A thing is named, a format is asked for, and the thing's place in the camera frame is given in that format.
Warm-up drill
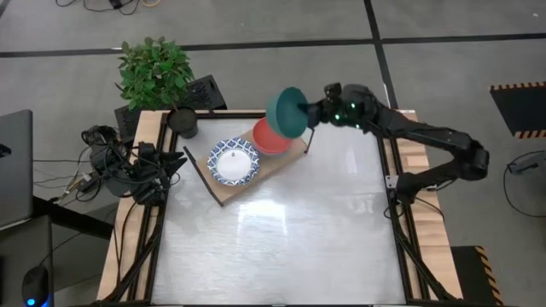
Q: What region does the black mouse cable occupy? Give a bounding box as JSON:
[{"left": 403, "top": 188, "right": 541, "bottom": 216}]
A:
[{"left": 38, "top": 232, "right": 107, "bottom": 268}]

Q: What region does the wooden shelf with black frame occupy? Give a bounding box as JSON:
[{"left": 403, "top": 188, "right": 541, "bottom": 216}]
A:
[{"left": 183, "top": 91, "right": 317, "bottom": 208}]

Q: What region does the red bowl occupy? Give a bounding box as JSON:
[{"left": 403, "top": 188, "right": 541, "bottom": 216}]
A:
[{"left": 252, "top": 117, "right": 296, "bottom": 156}]

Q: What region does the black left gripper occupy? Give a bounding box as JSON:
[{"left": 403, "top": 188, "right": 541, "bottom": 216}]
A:
[{"left": 147, "top": 150, "right": 189, "bottom": 180}]

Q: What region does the black perforated stool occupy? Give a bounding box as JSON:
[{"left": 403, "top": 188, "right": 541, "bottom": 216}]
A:
[{"left": 113, "top": 74, "right": 228, "bottom": 138}]

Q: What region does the black floor cable loop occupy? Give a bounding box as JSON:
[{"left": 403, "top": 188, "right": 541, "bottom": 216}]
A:
[{"left": 502, "top": 149, "right": 546, "bottom": 219}]

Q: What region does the black side desk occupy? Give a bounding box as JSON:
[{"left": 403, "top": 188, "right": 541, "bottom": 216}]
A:
[{"left": 32, "top": 195, "right": 114, "bottom": 240}]

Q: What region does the blue patterned white plate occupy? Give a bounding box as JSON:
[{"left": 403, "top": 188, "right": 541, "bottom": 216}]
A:
[{"left": 206, "top": 136, "right": 261, "bottom": 188}]

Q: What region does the black mat with hazard stripes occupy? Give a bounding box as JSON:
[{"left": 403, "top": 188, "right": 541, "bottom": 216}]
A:
[
  {"left": 450, "top": 245, "right": 505, "bottom": 306},
  {"left": 489, "top": 81, "right": 546, "bottom": 140}
]

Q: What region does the black aluminium table frame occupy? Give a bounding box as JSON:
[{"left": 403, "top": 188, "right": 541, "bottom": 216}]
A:
[{"left": 101, "top": 109, "right": 462, "bottom": 307}]

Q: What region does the grey floor device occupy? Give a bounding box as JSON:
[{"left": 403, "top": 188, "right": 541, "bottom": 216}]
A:
[{"left": 507, "top": 152, "right": 546, "bottom": 174}]

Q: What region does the green leafy plant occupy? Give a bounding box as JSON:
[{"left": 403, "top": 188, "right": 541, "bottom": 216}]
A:
[{"left": 114, "top": 36, "right": 195, "bottom": 112}]

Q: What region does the teal bowl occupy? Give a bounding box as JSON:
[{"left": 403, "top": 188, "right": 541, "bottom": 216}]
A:
[{"left": 265, "top": 86, "right": 310, "bottom": 140}]

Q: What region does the black computer mouse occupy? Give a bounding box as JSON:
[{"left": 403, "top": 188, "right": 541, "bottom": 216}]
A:
[{"left": 21, "top": 266, "right": 50, "bottom": 307}]

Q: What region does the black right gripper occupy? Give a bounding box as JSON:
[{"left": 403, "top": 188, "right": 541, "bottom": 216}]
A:
[{"left": 296, "top": 82, "right": 380, "bottom": 130}]

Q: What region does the grey laptop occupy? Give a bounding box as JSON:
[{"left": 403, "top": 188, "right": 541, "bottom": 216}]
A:
[{"left": 0, "top": 109, "right": 35, "bottom": 229}]

